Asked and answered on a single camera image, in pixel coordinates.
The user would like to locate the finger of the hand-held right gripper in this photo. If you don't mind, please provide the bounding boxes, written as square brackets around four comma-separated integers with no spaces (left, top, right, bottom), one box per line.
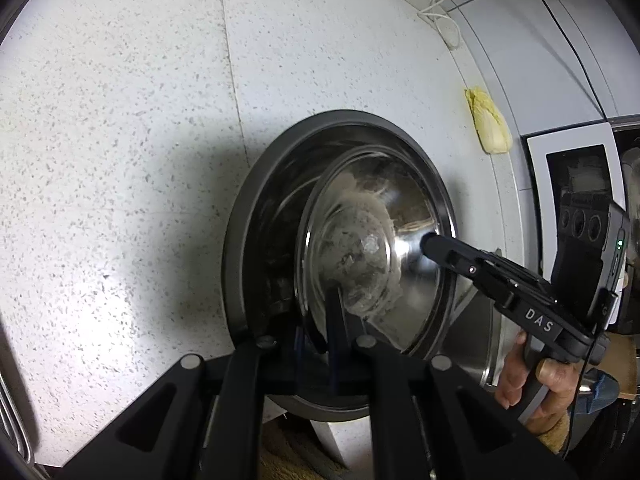
[419,232,506,301]

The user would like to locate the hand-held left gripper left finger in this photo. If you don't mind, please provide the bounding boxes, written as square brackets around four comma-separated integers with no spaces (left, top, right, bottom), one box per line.
[50,327,307,480]

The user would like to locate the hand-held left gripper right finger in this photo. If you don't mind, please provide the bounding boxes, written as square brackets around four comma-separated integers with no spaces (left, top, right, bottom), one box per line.
[326,286,581,480]

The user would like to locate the black power cable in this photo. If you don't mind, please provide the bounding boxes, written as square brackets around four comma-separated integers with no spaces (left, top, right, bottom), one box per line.
[517,0,613,118]

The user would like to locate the stainless steel sink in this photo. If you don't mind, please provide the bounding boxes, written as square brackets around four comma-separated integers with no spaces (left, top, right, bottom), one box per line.
[452,280,521,391]

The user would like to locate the small flared steel bowl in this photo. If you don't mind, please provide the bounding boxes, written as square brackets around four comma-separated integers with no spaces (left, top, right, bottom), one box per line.
[294,144,454,361]

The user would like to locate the napa cabbage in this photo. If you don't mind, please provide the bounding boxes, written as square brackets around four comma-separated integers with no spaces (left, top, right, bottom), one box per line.
[464,86,513,155]

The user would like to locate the white power cable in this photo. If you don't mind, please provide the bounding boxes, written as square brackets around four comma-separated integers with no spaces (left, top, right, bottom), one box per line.
[417,0,493,51]

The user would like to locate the white microwave oven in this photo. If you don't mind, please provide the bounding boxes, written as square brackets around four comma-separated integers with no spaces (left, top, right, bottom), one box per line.
[520,120,640,281]

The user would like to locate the person's right hand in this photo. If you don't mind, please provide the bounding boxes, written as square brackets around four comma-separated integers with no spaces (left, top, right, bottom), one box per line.
[495,332,584,436]

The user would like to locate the beige floor mat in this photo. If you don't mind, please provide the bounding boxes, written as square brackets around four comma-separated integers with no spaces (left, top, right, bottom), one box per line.
[260,410,351,480]

